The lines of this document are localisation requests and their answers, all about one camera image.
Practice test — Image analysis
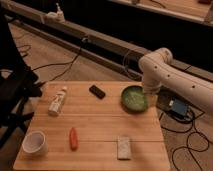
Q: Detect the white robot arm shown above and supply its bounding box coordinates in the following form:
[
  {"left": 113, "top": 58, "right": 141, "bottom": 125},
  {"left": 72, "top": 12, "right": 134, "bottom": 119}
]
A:
[{"left": 138, "top": 48, "right": 213, "bottom": 115}]

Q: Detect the black rectangular block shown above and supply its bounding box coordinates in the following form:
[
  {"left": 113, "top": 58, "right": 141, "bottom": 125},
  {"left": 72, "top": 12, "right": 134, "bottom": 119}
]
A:
[{"left": 89, "top": 85, "right": 105, "bottom": 99}]

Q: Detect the green ceramic bowl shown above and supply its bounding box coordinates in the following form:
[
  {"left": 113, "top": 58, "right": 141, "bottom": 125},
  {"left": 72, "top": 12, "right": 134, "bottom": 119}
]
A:
[{"left": 121, "top": 85, "right": 148, "bottom": 113}]

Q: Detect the white tube bottle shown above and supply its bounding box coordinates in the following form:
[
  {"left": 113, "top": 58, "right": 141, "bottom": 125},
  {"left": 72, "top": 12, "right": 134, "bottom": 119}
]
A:
[{"left": 48, "top": 86, "right": 67, "bottom": 116}]

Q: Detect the white rectangular sponge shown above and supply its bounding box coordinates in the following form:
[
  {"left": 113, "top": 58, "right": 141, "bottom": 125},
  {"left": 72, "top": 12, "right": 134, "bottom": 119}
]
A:
[{"left": 117, "top": 136, "right": 131, "bottom": 160}]

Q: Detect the orange carrot toy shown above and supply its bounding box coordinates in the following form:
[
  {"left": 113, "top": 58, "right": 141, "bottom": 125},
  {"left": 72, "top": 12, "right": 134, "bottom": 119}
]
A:
[{"left": 69, "top": 128, "right": 78, "bottom": 150}]

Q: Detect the blue control box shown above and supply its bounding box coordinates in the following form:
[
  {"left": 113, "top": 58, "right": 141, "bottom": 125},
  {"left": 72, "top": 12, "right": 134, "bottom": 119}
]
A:
[{"left": 169, "top": 99, "right": 188, "bottom": 119}]

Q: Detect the black tripod stand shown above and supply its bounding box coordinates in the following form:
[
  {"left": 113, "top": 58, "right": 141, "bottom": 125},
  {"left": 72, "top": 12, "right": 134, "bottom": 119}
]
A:
[{"left": 0, "top": 5, "right": 42, "bottom": 149}]

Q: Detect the white cup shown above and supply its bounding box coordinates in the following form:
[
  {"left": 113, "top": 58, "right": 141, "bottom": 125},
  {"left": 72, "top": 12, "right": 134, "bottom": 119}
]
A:
[{"left": 22, "top": 131, "right": 48, "bottom": 156}]

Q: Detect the white cable loop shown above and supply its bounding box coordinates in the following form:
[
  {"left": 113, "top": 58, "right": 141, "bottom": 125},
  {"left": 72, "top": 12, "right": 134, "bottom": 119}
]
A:
[{"left": 122, "top": 47, "right": 151, "bottom": 81}]

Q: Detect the long metal rail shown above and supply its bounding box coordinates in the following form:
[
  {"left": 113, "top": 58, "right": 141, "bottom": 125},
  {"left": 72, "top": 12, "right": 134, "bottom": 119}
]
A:
[{"left": 0, "top": 0, "right": 213, "bottom": 82}]

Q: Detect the white object on rail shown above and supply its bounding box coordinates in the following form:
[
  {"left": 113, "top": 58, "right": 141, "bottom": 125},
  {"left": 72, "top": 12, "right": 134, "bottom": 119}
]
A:
[{"left": 46, "top": 4, "right": 65, "bottom": 22}]

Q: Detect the black floor cable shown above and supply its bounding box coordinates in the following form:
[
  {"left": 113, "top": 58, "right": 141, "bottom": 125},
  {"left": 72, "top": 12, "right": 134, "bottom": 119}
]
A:
[{"left": 159, "top": 107, "right": 213, "bottom": 171}]

